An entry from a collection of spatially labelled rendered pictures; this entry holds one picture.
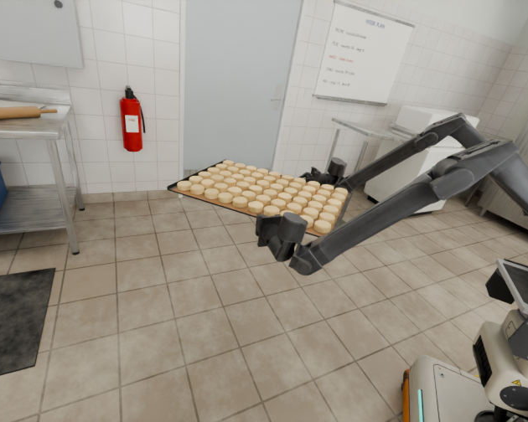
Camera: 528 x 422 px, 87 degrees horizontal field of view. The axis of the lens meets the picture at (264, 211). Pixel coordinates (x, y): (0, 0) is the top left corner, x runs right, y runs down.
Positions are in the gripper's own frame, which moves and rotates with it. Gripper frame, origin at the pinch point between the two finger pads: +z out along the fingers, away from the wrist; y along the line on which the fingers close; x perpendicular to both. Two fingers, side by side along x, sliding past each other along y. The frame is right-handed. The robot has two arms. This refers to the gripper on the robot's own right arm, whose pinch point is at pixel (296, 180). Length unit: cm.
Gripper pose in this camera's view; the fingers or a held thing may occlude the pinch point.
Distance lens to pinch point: 121.1
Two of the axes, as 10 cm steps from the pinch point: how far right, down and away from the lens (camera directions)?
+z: -9.3, 0.7, -3.6
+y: 1.2, -8.7, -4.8
